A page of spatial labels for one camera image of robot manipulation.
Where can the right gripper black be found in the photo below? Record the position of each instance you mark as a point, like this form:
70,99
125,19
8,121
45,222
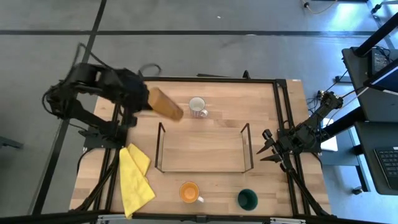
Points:
287,144

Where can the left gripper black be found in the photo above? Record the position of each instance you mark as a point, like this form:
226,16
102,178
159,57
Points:
135,93

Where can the amber faceted glass tumbler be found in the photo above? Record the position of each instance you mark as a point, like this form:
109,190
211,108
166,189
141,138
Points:
164,104

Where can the dark green cup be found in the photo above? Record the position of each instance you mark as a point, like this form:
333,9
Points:
247,199

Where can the white mug red lattice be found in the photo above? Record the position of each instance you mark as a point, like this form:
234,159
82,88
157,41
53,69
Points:
197,106

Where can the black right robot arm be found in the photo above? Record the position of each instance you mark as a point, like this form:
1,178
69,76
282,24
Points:
311,127

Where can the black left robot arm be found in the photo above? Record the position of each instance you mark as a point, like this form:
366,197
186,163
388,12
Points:
90,77

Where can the yellow cloth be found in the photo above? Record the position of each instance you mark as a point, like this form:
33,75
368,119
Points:
133,183

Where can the black desk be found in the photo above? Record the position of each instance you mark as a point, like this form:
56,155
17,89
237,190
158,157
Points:
373,105

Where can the black keyboard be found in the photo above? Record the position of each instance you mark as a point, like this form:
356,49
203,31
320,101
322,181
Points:
388,168

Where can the dark flat monitor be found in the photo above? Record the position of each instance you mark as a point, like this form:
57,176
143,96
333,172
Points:
384,77

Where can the black power adapter box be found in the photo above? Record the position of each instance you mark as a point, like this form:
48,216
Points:
379,60

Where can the black diagonal beam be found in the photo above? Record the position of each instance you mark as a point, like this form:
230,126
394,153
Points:
377,35

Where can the black metal table frame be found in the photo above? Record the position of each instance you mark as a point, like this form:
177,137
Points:
281,105

